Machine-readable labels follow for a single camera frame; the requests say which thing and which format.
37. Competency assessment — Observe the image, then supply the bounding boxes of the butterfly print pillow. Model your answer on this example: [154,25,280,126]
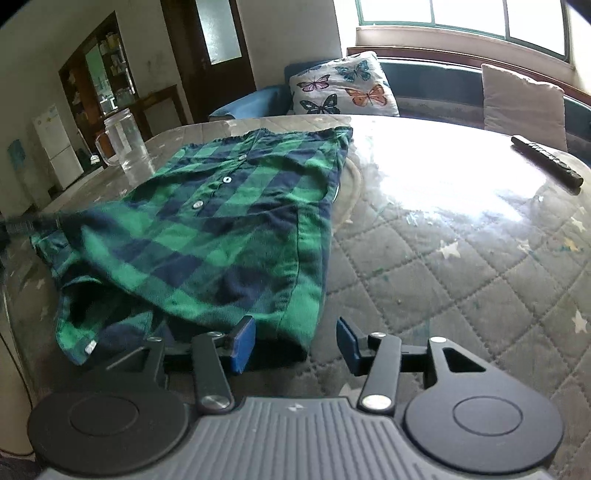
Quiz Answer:
[288,51,400,117]

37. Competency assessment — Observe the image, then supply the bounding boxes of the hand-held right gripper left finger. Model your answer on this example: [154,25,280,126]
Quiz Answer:
[107,316,257,413]

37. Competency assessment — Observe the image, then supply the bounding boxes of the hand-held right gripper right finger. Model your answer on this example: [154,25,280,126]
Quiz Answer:
[336,316,499,411]

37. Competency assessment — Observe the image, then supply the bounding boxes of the blue sofa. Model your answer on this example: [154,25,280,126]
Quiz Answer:
[209,59,591,162]

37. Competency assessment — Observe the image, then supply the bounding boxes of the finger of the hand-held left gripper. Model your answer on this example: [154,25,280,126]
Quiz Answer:
[0,210,65,238]

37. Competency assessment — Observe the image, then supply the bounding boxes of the wooden display cabinet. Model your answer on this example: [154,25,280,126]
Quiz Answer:
[58,11,190,158]

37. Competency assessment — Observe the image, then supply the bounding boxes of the beige cushion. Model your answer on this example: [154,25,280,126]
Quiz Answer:
[480,63,568,152]

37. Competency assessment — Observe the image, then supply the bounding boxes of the green navy plaid shirt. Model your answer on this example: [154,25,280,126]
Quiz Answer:
[30,126,354,366]

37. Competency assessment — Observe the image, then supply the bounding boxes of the water dispenser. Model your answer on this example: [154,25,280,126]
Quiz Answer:
[6,139,38,208]

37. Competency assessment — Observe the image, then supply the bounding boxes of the black remote control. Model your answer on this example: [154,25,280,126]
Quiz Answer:
[510,135,584,188]

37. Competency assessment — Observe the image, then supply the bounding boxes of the white refrigerator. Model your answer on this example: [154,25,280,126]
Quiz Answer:
[31,104,85,190]

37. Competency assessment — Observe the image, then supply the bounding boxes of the dark wooden door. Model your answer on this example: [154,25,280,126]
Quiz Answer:
[160,0,257,124]

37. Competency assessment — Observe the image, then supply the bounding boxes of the clear glass pitcher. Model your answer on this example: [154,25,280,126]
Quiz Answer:
[95,107,153,172]

